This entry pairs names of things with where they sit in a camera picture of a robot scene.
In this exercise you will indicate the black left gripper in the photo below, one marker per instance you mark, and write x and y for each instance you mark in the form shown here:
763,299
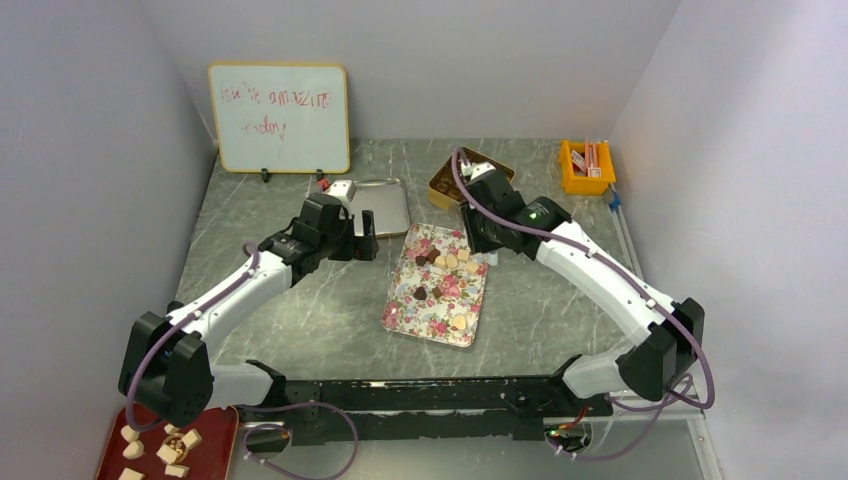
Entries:
358,247

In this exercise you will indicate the whiteboard with red writing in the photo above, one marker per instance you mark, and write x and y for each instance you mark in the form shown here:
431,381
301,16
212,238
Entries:
281,118

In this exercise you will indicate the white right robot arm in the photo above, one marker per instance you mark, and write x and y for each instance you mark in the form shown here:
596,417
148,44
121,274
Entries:
658,331

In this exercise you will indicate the red tray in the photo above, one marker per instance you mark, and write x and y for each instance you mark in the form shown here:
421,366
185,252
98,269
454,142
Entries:
201,450

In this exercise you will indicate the orange parts bin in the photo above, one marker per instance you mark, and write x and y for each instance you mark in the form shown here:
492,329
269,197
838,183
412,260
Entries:
587,168

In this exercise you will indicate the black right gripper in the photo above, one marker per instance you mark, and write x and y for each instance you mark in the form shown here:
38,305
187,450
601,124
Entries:
484,183

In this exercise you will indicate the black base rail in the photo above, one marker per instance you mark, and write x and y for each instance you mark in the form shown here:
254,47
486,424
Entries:
523,407

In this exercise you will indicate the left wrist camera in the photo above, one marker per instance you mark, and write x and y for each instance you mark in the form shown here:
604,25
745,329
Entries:
342,190

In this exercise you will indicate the dark rectangular chocolate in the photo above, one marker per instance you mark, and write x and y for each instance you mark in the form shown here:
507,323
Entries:
434,256

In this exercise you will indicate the floral rectangular tray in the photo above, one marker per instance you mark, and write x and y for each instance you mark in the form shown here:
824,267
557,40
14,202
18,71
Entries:
463,292

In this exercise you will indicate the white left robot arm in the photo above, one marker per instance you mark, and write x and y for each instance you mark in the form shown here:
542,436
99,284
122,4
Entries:
167,373

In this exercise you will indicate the silver tin lid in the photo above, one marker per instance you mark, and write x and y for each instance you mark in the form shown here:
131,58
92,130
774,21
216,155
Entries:
387,200

